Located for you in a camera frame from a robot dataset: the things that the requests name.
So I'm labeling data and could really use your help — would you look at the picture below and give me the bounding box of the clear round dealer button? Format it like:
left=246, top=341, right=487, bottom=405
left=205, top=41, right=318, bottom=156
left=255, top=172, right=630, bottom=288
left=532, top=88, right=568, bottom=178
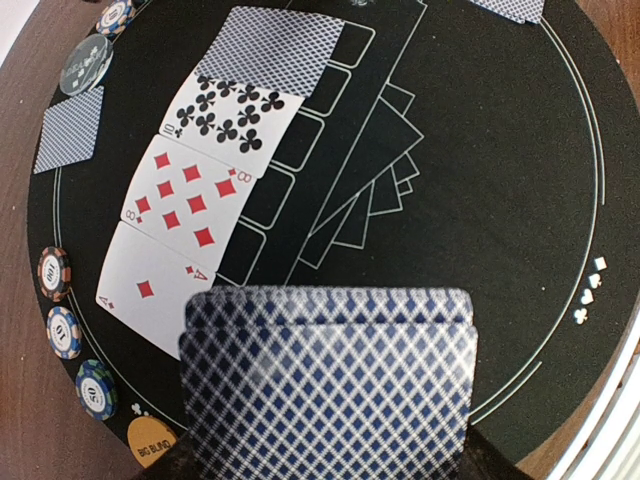
left=59, top=34, right=113, bottom=97

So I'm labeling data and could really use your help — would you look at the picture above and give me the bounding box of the ace of diamonds card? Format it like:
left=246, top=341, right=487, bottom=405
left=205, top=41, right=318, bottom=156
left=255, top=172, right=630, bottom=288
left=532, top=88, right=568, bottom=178
left=95, top=221, right=215, bottom=359

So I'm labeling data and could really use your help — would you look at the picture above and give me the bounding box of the blue card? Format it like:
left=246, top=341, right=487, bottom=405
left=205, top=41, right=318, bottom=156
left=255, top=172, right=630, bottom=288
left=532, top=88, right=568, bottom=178
left=471, top=0, right=545, bottom=24
left=33, top=86, right=104, bottom=174

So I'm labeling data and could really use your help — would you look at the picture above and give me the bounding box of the round black poker mat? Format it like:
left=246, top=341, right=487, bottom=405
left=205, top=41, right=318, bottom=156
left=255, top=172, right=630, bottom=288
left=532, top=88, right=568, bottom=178
left=28, top=1, right=639, bottom=462

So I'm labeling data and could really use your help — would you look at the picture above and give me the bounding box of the orange round blind button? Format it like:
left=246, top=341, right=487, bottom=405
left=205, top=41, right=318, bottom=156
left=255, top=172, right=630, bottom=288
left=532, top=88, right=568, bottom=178
left=127, top=416, right=178, bottom=468

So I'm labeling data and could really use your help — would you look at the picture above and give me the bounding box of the ten of clubs card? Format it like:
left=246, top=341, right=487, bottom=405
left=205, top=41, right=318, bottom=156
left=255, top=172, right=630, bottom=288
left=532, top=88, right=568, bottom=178
left=159, top=73, right=304, bottom=178

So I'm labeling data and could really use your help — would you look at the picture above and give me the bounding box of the blue playing card deck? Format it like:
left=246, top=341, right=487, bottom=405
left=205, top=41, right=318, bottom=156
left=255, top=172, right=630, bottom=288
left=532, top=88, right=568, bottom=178
left=179, top=286, right=478, bottom=479

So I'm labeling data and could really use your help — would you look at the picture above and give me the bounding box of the blue white chip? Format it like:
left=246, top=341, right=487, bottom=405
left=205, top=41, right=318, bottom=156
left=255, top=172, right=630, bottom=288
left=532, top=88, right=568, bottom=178
left=46, top=306, right=82, bottom=360
left=95, top=0, right=136, bottom=38

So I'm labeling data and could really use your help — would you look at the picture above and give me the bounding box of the red chip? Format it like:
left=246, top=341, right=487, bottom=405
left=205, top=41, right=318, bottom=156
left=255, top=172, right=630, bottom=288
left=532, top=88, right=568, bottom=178
left=37, top=246, right=72, bottom=302

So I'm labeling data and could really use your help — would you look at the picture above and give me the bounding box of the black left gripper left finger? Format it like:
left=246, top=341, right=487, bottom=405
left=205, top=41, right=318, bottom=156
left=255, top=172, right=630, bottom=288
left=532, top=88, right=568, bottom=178
left=134, top=433, right=200, bottom=480

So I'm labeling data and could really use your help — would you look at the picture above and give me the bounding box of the green poker chip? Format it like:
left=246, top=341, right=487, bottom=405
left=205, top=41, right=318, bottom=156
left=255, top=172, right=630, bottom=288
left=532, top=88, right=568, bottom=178
left=75, top=359, right=118, bottom=421

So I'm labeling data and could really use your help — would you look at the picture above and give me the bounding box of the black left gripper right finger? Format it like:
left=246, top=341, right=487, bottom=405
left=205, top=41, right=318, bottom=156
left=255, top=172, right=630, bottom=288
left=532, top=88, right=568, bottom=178
left=462, top=426, right=530, bottom=480

